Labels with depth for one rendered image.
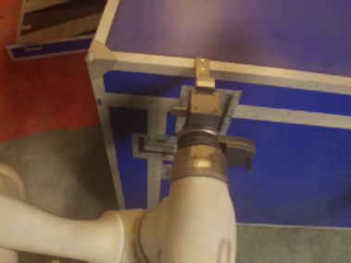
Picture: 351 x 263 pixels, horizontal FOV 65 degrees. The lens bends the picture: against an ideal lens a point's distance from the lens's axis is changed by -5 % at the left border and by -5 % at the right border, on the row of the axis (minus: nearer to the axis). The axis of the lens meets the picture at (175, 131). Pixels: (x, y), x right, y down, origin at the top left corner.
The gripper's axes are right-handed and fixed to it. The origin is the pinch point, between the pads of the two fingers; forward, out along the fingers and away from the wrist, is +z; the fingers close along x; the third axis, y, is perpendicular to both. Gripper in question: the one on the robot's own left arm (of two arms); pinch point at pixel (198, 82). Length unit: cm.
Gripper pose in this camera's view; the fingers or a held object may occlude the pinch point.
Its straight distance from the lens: 57.9
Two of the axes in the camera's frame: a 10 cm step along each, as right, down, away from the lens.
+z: 0.5, -8.1, 5.8
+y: -10.0, -0.9, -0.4
